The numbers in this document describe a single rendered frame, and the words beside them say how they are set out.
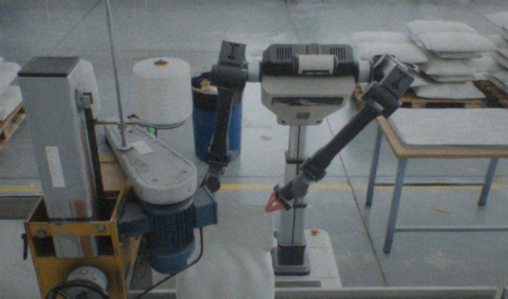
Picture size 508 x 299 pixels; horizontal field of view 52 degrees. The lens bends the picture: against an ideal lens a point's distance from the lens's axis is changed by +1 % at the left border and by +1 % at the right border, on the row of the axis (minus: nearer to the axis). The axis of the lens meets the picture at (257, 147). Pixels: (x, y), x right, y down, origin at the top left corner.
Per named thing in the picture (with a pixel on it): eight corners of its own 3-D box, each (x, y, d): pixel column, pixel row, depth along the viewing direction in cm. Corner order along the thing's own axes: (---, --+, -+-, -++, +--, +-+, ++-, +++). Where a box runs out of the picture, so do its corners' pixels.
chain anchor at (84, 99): (95, 104, 132) (91, 81, 129) (90, 112, 128) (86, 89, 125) (83, 104, 132) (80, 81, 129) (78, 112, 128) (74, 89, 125)
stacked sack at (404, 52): (420, 52, 533) (422, 40, 527) (427, 66, 496) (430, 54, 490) (354, 50, 537) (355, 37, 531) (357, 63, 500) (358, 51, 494)
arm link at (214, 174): (232, 149, 186) (208, 145, 185) (229, 164, 175) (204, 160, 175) (227, 178, 191) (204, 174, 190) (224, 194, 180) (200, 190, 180)
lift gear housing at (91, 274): (109, 293, 152) (105, 264, 147) (105, 307, 147) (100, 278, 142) (72, 294, 152) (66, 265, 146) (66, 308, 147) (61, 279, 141)
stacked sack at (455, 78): (449, 63, 578) (452, 51, 572) (476, 86, 520) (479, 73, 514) (412, 63, 575) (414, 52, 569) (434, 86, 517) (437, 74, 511)
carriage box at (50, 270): (145, 236, 184) (137, 160, 168) (128, 309, 154) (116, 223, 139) (74, 237, 183) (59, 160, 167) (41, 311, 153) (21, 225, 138)
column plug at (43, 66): (80, 60, 130) (80, 56, 130) (67, 76, 120) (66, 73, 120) (34, 59, 130) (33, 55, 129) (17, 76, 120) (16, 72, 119)
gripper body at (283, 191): (276, 200, 185) (292, 188, 183) (274, 185, 194) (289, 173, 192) (289, 211, 188) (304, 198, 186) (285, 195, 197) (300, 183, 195)
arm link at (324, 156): (403, 99, 163) (376, 77, 163) (400, 107, 159) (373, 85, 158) (324, 176, 190) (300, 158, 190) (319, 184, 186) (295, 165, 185)
